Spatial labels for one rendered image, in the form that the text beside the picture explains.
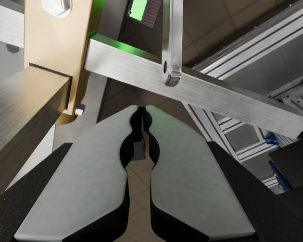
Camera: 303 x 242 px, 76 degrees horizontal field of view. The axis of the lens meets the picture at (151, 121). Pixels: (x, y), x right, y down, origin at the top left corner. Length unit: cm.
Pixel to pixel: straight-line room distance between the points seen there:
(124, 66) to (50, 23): 7
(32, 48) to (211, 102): 18
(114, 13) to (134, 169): 128
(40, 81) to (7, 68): 34
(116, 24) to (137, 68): 15
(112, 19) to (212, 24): 79
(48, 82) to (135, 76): 8
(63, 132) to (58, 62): 27
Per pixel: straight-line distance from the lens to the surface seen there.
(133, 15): 33
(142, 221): 205
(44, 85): 18
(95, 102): 39
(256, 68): 99
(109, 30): 34
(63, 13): 19
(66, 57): 20
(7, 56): 52
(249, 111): 24
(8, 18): 22
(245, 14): 113
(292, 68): 107
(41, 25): 20
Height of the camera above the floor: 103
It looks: 58 degrees down
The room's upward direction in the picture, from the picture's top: 178 degrees clockwise
